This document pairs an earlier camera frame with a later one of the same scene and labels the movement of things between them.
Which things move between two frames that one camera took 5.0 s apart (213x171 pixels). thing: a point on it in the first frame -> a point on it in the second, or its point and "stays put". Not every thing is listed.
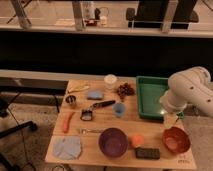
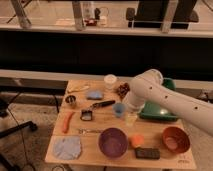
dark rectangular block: (147, 153) stays put
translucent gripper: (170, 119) -> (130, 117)
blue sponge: (95, 95) stays put
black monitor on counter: (151, 14) stays put
